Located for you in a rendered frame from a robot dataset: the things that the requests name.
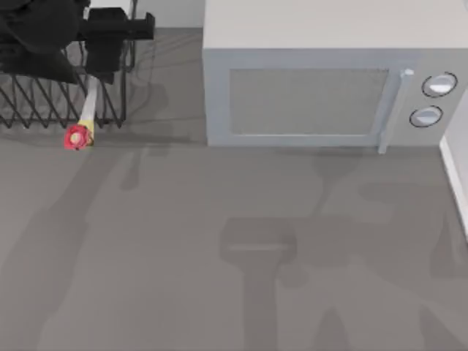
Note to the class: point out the microwave oven door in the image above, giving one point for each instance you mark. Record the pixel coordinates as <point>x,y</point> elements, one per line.
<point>307,102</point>

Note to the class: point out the pale grey microwave oven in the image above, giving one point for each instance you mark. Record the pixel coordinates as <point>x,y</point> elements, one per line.
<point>329,29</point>

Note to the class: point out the small white microwave knob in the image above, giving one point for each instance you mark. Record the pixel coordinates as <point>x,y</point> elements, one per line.
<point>425,116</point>

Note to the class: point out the large white microwave knob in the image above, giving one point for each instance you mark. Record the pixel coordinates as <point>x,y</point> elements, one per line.
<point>438,85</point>

